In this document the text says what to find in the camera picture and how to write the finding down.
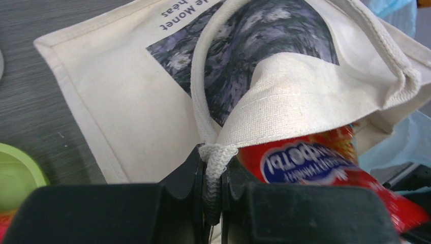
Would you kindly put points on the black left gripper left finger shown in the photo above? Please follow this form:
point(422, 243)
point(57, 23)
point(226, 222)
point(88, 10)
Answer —
point(166, 212)

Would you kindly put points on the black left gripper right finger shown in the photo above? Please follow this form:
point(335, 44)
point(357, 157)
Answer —
point(254, 212)

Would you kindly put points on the red candy bag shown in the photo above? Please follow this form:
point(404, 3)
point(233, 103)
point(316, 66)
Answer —
point(328, 159)

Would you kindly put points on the canvas tote bag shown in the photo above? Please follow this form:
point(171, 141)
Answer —
point(149, 81)

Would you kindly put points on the blue plastic grocery bag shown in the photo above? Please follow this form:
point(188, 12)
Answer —
point(402, 162)

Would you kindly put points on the green plastic tray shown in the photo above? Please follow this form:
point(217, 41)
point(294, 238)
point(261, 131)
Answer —
point(20, 175)

